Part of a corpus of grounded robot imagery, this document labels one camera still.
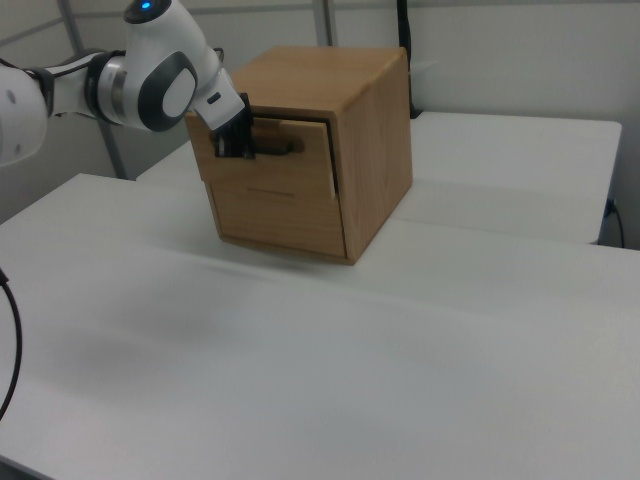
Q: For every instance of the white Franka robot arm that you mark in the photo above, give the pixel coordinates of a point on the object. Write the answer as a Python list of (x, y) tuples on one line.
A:
[(150, 80)]

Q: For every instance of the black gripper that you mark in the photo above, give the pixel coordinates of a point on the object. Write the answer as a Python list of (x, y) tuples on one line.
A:
[(235, 127)]

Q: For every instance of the wooden drawer cabinet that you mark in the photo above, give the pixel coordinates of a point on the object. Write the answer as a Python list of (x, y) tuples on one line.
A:
[(370, 165)]

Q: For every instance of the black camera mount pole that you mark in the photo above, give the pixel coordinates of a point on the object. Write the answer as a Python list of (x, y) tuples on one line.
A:
[(406, 50)]

